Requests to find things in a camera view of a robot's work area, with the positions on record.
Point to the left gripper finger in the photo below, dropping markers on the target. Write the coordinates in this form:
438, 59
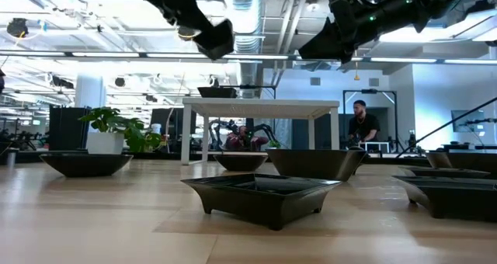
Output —
225, 35
206, 46

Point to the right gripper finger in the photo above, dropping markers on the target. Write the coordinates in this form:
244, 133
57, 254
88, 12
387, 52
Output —
338, 50
338, 19

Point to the black round mini plate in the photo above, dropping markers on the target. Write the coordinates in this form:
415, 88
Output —
240, 163

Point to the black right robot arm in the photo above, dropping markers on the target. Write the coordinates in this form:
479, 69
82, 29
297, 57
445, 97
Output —
446, 0

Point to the black deep square mini plate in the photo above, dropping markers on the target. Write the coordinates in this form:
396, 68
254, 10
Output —
217, 92

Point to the yellow hanging fixture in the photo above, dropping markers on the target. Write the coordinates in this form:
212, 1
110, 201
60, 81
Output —
356, 77

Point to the white perforated shelf table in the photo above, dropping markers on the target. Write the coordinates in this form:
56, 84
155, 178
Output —
256, 108

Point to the person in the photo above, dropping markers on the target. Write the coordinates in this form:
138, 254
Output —
242, 141
363, 126

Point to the long ceiling light strip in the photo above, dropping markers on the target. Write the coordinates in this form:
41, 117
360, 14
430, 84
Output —
105, 54

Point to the white bucket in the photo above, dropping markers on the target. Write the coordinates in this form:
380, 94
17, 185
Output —
155, 128

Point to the white low shelf unit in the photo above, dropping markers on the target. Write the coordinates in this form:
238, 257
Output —
374, 143

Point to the small green background plant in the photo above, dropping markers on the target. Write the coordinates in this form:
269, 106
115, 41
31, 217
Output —
274, 144

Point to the black flared square bowl plate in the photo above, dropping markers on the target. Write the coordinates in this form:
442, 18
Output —
314, 165

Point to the green leafy plant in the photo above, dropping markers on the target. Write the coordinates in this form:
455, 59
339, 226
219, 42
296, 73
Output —
105, 118

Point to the white building column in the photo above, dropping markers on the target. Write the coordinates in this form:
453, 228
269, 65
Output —
89, 93

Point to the grey monitor screen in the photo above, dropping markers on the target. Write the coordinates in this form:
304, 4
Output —
466, 120

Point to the white plant pot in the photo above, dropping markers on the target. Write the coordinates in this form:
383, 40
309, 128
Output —
103, 143

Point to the black partition cabinet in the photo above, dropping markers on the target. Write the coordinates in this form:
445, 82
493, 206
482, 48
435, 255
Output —
66, 128

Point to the black shallow plate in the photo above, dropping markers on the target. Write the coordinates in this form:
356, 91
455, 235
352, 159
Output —
446, 173

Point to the black wide round bowl plate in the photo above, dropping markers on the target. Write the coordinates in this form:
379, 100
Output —
85, 165

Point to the black square footed plate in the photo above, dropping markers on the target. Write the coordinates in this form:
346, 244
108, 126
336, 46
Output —
264, 205
454, 202

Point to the black background robot arms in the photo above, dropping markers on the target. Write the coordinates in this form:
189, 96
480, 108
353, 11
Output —
23, 139

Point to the silver metal cylinder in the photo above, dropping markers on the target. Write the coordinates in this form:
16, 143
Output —
11, 157

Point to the silver ribbed ventilation duct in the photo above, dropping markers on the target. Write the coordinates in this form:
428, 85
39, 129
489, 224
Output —
246, 15

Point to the black metal frame stand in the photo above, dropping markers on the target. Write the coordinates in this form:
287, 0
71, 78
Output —
369, 91

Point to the black table frame rail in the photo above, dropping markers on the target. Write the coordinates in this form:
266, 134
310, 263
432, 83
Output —
163, 155

